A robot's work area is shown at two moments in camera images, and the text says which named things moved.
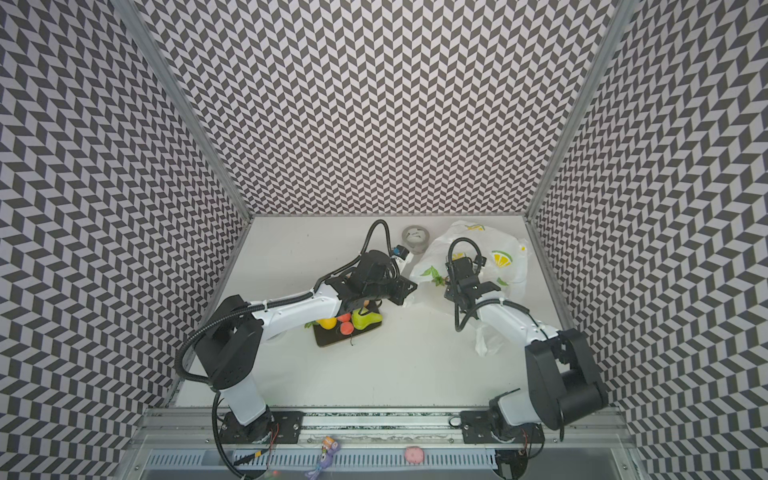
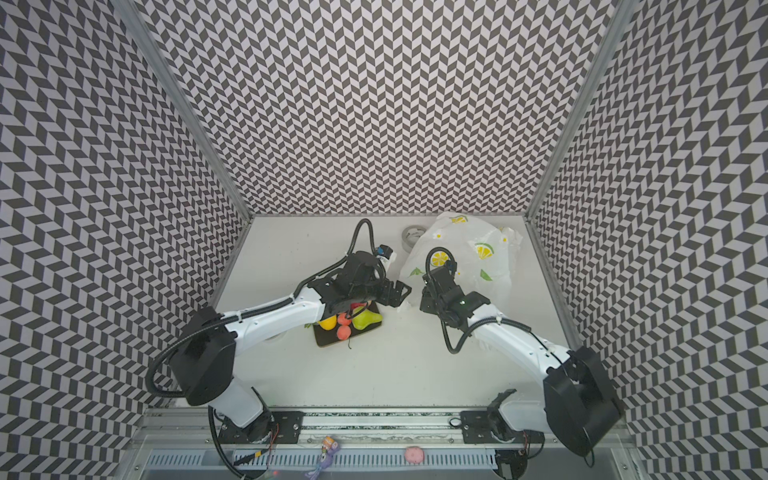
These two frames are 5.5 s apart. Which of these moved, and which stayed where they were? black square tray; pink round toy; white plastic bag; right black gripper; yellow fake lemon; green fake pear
Moved: right black gripper; white plastic bag
Stayed: yellow fake lemon; green fake pear; pink round toy; black square tray
